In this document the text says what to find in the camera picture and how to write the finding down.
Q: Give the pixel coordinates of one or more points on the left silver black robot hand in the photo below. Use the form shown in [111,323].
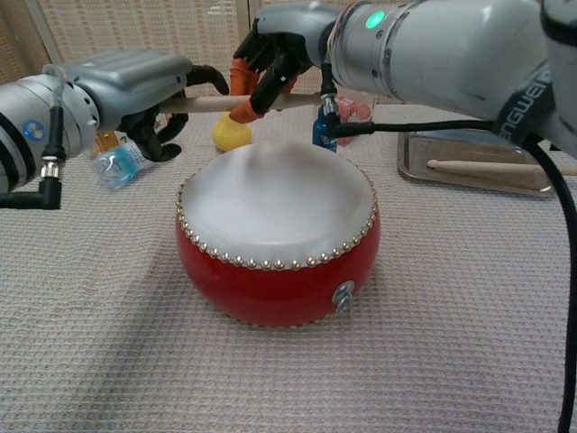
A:
[130,76]

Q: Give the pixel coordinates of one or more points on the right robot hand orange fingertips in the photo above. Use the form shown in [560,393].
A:
[293,31]

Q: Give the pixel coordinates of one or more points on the wooden drumstick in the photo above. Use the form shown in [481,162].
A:
[212,103]
[496,168]

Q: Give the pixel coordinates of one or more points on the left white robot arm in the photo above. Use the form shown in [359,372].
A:
[36,122]

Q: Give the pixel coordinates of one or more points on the red drum with white skin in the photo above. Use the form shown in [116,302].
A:
[270,279]

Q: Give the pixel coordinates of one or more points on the woven folding screen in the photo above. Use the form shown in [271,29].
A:
[135,27]

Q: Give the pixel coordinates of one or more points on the amber tea bottle floral label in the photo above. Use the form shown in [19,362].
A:
[106,142]

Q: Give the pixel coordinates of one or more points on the clear water bottle blue label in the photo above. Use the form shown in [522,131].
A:
[115,169]

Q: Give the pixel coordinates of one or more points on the clear box of red fruit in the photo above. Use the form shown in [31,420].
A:
[356,110]

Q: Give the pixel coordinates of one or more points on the blue spray bottle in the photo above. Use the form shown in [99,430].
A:
[321,135]

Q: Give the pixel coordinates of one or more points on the yellow pear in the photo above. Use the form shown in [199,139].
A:
[227,135]

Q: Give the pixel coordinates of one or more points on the rectangular metal tray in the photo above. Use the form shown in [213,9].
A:
[451,151]

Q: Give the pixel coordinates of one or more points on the white waffle tablecloth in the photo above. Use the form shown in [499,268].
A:
[288,383]

